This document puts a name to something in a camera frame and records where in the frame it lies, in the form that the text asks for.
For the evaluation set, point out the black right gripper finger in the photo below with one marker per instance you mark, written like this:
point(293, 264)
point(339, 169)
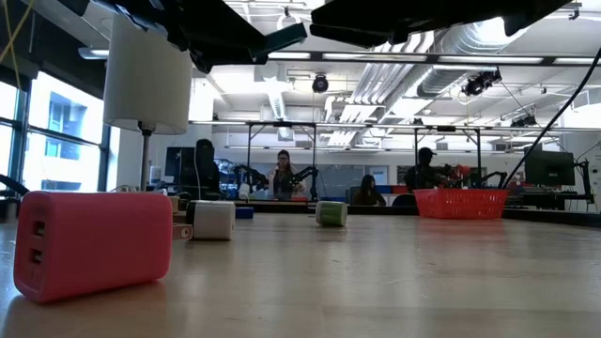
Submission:
point(361, 36)
point(371, 11)

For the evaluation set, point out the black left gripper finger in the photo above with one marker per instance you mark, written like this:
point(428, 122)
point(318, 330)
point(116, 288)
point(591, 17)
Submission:
point(230, 37)
point(282, 40)

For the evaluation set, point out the blue rectangular block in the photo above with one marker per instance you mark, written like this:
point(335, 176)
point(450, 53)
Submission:
point(244, 213)

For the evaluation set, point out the green cube charger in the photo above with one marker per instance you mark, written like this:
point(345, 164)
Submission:
point(331, 214)

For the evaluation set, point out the white cube charger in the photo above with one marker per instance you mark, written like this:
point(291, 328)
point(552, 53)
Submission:
point(213, 220)

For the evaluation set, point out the black lab robot arm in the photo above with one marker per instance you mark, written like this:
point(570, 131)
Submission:
point(305, 173)
point(483, 177)
point(246, 176)

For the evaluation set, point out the black overhead light bar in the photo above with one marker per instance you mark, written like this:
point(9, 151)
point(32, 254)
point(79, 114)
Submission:
point(375, 56)

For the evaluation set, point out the ceiling light fixture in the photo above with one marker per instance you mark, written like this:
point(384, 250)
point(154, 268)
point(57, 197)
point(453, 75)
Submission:
point(94, 52)

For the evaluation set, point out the black ceiling mounted device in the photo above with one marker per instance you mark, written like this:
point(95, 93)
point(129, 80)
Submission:
point(481, 82)

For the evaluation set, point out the white cylinder table lamp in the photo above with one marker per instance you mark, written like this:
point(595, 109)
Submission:
point(148, 89)

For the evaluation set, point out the person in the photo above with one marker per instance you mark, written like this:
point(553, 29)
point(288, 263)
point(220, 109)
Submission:
point(283, 176)
point(425, 171)
point(206, 164)
point(368, 190)

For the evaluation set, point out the red plastic basket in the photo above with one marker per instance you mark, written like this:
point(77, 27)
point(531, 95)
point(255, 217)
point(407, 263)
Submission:
point(462, 204)

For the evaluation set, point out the large pink USB charger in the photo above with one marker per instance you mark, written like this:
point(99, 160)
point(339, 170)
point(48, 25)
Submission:
point(94, 244)

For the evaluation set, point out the black ceiling dome camera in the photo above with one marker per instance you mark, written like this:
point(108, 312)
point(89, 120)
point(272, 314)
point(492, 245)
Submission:
point(320, 83)

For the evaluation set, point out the black metal rig frame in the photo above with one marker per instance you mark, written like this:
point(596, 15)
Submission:
point(282, 124)
point(446, 127)

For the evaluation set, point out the black aluminium table frame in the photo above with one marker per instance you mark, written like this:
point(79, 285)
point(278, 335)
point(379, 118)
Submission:
point(385, 210)

